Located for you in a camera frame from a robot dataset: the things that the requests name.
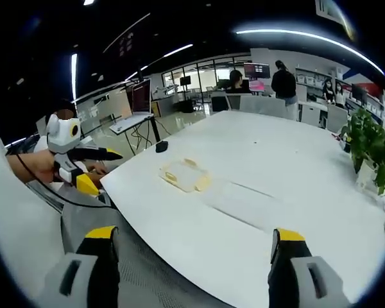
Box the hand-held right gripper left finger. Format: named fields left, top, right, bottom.
left=44, top=225, right=121, bottom=308

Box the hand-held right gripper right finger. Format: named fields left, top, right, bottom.
left=267, top=228, right=352, bottom=308

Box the white standing desk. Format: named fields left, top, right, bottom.
left=108, top=112, right=155, bottom=135

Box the monitor on stand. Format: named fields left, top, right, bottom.
left=131, top=78, right=153, bottom=115

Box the green potted plant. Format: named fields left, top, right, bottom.
left=339, top=108, right=385, bottom=196

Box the black desk monitor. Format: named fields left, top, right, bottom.
left=350, top=83, right=369, bottom=101

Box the white storage shelf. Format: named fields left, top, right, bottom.
left=294, top=65, right=344, bottom=88

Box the long ceiling light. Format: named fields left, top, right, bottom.
left=234, top=28, right=385, bottom=77

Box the wall-mounted dark monitor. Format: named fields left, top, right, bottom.
left=243, top=62, right=271, bottom=80

